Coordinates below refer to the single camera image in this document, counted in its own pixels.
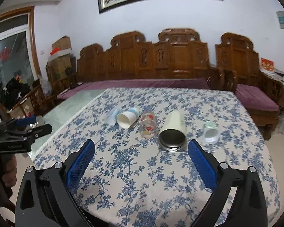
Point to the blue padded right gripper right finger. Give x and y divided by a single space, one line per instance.
219 177

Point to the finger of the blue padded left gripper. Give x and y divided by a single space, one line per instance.
24 122

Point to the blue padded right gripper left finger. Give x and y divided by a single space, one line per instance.
58 184

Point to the clear plastic cup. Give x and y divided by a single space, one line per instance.
111 117

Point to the small white green cup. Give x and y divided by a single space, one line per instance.
211 132

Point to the cream steel thermos cup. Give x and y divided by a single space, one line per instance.
172 136

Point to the white paper cup blue stripes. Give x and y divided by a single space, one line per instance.
127 118

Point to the glass cup with red flowers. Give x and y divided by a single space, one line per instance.
147 125

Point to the person's left hand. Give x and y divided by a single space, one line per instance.
10 172

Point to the small wooden chair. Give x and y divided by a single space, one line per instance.
34 103

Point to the wooden framed glass door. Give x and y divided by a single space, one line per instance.
19 65

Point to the stacked cardboard boxes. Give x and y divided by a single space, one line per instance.
62 62

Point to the blue floral tablecloth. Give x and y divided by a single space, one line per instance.
131 181

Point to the purple armchair cushion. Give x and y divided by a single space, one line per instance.
253 98

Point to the wooden side table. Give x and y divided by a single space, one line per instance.
274 91

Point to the purple sofa cushion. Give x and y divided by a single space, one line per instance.
135 83

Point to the carved wooden armchair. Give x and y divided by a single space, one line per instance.
241 65

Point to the red card on side table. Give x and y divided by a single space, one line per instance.
267 65

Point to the carved wooden sofa bench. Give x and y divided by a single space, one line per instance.
179 56

